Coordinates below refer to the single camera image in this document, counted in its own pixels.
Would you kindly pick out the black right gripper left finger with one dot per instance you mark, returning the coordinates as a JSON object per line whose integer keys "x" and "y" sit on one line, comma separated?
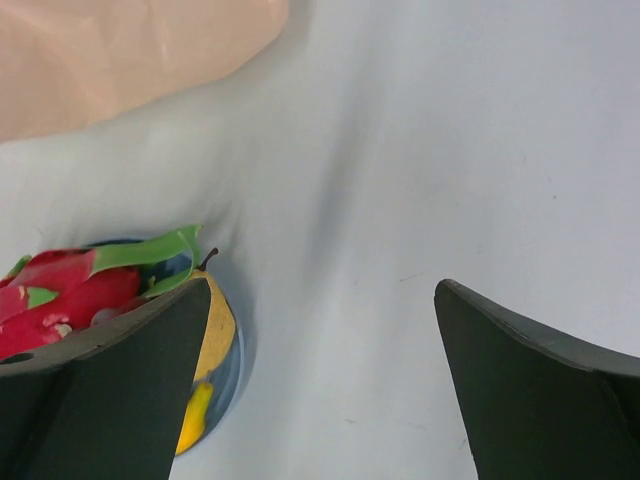
{"x": 107, "y": 402}

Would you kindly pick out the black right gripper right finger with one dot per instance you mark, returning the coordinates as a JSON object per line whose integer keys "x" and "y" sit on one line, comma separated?
{"x": 536, "y": 402}

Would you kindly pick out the yellow fake banana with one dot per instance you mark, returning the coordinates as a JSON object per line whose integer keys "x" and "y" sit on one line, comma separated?
{"x": 194, "y": 421}

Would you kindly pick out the red fake dragon fruit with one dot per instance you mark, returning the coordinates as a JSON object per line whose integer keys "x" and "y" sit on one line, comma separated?
{"x": 55, "y": 293}

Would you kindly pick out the yellow fake lemon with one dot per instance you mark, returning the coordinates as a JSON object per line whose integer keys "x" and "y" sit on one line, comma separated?
{"x": 221, "y": 326}

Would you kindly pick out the translucent orange plastic bag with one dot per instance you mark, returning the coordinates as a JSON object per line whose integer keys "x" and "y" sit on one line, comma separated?
{"x": 68, "y": 64}

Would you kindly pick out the dark red fake grapes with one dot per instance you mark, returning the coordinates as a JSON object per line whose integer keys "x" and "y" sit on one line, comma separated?
{"x": 108, "y": 314}

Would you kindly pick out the blue plate with bear print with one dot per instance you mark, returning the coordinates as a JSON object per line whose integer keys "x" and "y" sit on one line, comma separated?
{"x": 229, "y": 379}

